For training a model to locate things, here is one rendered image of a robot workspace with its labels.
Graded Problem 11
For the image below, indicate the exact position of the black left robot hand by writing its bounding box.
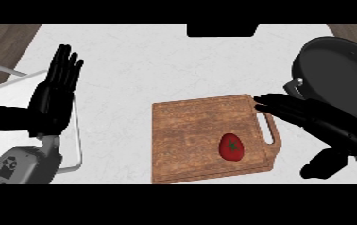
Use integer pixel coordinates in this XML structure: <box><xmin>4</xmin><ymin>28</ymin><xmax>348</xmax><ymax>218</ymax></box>
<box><xmin>0</xmin><ymin>43</ymin><xmax>87</xmax><ymax>139</ymax></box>

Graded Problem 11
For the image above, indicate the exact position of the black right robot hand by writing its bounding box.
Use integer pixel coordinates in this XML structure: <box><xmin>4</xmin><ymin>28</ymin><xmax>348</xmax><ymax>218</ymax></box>
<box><xmin>252</xmin><ymin>93</ymin><xmax>357</xmax><ymax>181</ymax></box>

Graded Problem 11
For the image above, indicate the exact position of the dark grey pot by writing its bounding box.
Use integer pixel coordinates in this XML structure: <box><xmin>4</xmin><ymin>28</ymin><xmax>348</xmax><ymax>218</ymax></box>
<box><xmin>282</xmin><ymin>36</ymin><xmax>357</xmax><ymax>118</ymax></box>

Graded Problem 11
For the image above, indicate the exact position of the red tomato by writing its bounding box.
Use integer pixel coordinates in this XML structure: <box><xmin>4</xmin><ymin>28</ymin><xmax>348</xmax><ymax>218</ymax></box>
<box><xmin>217</xmin><ymin>132</ymin><xmax>245</xmax><ymax>163</ymax></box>

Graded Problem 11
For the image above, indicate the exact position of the wooden cutting board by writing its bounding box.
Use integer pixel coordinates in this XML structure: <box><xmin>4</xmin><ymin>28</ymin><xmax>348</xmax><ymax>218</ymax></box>
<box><xmin>150</xmin><ymin>93</ymin><xmax>283</xmax><ymax>185</ymax></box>

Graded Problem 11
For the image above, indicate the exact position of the white tray with metal rim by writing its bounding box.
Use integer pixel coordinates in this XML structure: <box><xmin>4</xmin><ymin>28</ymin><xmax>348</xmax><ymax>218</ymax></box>
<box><xmin>0</xmin><ymin>65</ymin><xmax>85</xmax><ymax>175</ymax></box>

